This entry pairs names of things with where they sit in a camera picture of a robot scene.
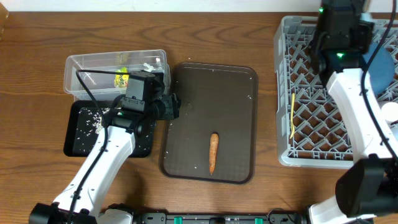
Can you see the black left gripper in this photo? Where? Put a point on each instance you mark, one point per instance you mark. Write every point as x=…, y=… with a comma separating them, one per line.
x=173, y=105

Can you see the white tissue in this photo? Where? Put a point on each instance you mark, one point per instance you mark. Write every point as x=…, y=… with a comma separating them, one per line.
x=152, y=68

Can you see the orange carrot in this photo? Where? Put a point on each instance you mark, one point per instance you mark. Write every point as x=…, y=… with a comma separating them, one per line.
x=213, y=149

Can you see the yellow snack wrapper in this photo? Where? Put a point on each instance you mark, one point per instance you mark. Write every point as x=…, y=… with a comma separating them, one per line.
x=120, y=81

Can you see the yellow plastic spoon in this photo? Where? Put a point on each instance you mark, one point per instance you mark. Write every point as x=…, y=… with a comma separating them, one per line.
x=292, y=126

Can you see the dark blue plate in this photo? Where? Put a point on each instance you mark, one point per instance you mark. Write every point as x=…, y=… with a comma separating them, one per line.
x=382, y=71

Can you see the pink white cup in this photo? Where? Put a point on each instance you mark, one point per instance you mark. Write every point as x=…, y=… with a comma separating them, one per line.
x=389, y=111

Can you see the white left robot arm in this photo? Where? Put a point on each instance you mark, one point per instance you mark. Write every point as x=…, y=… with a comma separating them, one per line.
x=82, y=199

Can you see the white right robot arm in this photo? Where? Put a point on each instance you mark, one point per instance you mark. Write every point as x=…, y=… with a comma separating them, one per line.
x=340, y=54

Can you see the grey dishwasher rack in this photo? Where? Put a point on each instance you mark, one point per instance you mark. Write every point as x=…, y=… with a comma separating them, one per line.
x=333, y=128

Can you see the brown serving tray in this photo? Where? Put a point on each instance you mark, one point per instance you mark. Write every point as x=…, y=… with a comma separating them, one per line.
x=218, y=99

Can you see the clear plastic bin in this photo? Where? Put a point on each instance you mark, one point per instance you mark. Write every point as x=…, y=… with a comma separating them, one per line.
x=102, y=85

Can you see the white rice pile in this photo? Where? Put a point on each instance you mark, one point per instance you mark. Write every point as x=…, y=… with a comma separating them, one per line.
x=97, y=123

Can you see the black tray bin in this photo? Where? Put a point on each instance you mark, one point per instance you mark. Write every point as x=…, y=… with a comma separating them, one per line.
x=80, y=137

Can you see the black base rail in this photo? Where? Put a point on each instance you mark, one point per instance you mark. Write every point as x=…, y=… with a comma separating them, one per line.
x=277, y=217

